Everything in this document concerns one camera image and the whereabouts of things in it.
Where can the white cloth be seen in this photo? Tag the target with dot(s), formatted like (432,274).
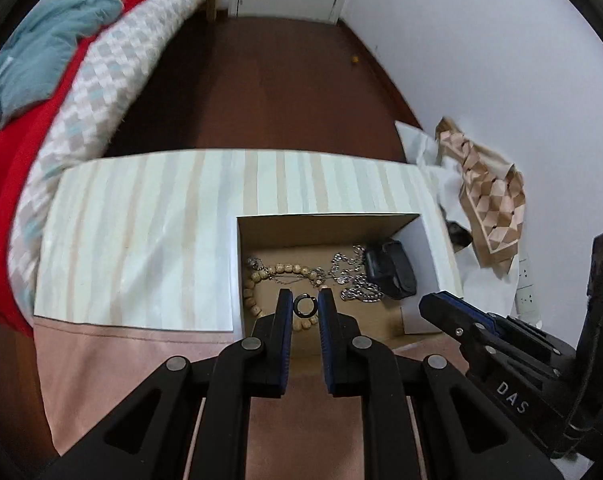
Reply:
(481,285)

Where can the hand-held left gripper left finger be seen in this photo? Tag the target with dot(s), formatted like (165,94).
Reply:
(283,330)

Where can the white cardboard box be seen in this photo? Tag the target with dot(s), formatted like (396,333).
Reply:
(416,260)

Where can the white wall power socket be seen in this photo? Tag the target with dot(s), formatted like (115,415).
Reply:
(526,290)

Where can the black smartwatch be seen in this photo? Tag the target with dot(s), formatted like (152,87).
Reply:
(391,270)

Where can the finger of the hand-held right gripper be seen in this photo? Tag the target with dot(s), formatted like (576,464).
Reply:
(474,307)
(456,322)

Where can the brown geometric patterned cloth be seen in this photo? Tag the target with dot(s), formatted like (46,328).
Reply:
(491,200)

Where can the wooden bed leg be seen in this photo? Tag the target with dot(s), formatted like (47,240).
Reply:
(212,6)

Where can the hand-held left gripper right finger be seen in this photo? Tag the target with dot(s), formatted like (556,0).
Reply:
(326,330)

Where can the teal quilt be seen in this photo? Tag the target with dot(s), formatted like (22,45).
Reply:
(46,35)

